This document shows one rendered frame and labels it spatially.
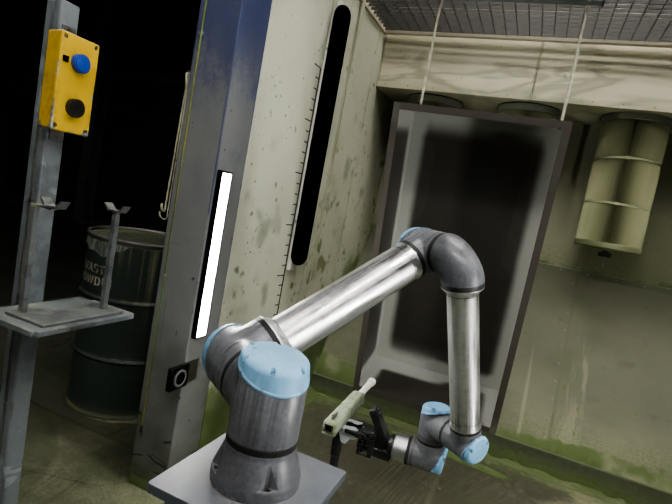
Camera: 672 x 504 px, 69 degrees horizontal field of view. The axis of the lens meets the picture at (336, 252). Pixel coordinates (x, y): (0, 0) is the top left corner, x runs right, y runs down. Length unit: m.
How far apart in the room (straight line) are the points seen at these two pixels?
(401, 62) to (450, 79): 0.32
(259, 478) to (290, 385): 0.19
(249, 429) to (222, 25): 1.39
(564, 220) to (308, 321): 2.38
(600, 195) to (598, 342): 0.84
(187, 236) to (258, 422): 1.01
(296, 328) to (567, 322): 2.24
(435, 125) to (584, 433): 1.79
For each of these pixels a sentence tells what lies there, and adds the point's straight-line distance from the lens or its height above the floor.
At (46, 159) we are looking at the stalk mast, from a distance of 1.61.
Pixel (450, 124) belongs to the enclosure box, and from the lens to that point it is 2.16.
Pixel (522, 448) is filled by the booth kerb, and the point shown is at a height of 0.14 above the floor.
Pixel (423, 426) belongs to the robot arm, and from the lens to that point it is 1.64.
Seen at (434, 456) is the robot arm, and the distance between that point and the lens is 1.67.
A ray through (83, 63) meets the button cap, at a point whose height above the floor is 1.48.
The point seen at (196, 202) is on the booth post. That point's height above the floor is 1.14.
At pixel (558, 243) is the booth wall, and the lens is 3.33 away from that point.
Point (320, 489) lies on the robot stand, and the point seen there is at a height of 0.64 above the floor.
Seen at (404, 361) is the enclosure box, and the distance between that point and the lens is 2.45.
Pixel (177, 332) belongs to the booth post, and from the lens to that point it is 1.93.
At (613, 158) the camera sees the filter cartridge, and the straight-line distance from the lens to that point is 3.01.
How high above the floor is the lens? 1.24
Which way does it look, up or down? 6 degrees down
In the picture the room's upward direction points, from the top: 11 degrees clockwise
